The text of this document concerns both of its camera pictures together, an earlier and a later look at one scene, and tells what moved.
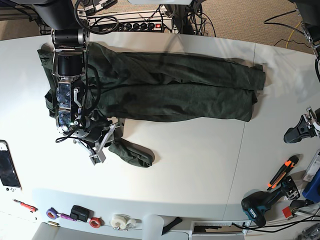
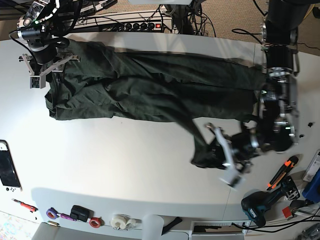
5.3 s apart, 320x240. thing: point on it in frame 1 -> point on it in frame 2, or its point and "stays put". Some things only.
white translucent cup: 152,226 stays put
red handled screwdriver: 28,206 stays put
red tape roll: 96,222 stays put
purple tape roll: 52,214 stays put
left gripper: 89,132 -> 45,68
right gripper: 308,126 -> 240,150
